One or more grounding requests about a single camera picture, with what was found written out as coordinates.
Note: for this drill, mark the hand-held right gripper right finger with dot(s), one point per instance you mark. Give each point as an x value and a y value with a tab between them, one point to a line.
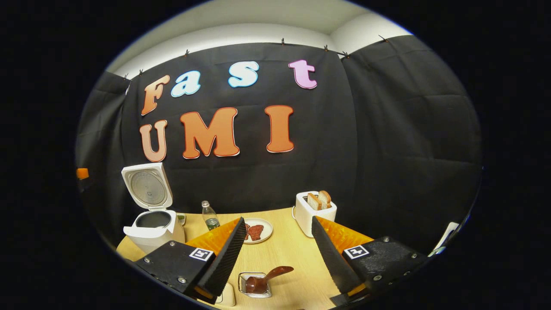
333	262

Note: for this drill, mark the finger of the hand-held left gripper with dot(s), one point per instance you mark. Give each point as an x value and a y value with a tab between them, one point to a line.
82	173

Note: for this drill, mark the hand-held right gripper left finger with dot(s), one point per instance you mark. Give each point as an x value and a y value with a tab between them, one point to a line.
226	262

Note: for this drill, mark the brown wooden spoon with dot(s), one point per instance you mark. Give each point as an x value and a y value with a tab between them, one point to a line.
280	271

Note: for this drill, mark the white rice cooker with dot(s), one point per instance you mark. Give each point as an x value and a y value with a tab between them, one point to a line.
159	234

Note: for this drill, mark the cream square dish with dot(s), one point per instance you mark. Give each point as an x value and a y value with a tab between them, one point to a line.
228	296

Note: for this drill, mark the red meat slice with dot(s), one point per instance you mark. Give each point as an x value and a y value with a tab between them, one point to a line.
256	232
247	231

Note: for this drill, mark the clear plastic water bottle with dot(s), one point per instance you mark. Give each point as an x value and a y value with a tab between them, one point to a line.
211	221

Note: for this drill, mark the white toaster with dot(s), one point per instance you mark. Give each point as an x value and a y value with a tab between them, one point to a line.
308	219

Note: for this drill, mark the white round plate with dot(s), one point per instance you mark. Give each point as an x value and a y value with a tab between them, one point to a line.
267	232

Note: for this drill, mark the small bowl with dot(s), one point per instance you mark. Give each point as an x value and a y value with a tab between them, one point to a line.
181	219

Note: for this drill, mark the black backdrop cloth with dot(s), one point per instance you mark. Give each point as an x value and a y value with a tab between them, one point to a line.
366	150

